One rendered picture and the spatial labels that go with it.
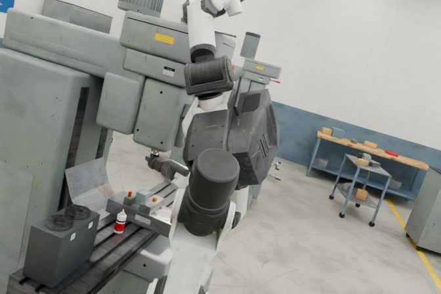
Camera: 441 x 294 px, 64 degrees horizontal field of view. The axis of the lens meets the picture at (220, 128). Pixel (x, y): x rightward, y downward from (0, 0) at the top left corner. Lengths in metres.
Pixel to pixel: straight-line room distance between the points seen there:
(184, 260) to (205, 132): 0.39
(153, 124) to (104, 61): 0.37
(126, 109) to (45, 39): 0.54
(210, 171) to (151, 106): 0.81
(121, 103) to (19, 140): 0.52
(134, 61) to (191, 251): 0.90
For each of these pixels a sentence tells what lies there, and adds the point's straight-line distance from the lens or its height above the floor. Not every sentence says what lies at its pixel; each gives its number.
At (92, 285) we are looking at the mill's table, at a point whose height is 0.91.
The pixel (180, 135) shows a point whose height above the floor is 1.40.
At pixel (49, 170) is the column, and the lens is 1.83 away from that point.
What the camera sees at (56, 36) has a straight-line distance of 1.91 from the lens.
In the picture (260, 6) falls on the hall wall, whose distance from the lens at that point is 8.36.
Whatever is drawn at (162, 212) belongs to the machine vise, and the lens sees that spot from 1.82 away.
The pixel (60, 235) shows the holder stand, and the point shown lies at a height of 1.12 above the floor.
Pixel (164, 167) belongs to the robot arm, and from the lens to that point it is 1.67.
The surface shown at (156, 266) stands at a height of 0.82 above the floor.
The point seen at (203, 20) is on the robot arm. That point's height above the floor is 1.90.
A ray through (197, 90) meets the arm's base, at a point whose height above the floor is 1.67.
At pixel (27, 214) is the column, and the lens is 1.99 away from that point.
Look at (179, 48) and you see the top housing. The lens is 1.56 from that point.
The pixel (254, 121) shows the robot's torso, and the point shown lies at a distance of 1.13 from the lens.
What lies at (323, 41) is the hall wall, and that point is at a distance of 8.12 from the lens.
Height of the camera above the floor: 1.79
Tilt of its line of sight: 11 degrees down
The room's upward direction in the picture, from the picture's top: 15 degrees clockwise
